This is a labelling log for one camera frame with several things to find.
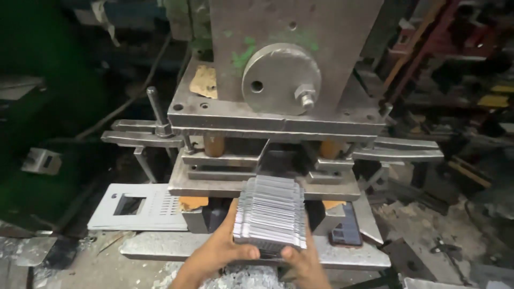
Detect person's right hand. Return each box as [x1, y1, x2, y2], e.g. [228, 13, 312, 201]
[280, 225, 322, 282]

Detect person's left hand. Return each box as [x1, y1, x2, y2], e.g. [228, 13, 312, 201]
[188, 197, 261, 279]

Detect stack of punched metal plates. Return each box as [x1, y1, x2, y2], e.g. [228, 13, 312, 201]
[233, 175, 307, 254]

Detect pile of metal punch scraps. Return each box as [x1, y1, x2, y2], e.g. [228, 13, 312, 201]
[152, 263, 298, 289]

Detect black smartphone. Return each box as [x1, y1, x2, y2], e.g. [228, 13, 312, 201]
[329, 202, 363, 247]

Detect punched grey metal panel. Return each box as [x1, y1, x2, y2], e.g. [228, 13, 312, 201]
[87, 183, 188, 232]

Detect grey metal press machine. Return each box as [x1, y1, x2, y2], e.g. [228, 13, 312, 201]
[100, 0, 445, 270]

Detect threaded steel bolt with nut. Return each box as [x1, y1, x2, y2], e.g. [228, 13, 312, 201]
[146, 86, 174, 138]

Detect torn brown cardboard piece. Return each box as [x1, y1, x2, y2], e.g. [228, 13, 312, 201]
[189, 65, 218, 100]

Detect round steel disc with bolt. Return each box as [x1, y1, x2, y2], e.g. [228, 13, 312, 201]
[241, 43, 322, 116]

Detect cluttered workshop rack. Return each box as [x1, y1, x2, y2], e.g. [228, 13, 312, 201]
[381, 0, 514, 133]

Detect dark rubber hose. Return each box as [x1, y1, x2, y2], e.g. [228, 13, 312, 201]
[74, 32, 173, 141]

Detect small grey metal bracket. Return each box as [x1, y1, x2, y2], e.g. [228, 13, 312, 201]
[21, 147, 62, 176]

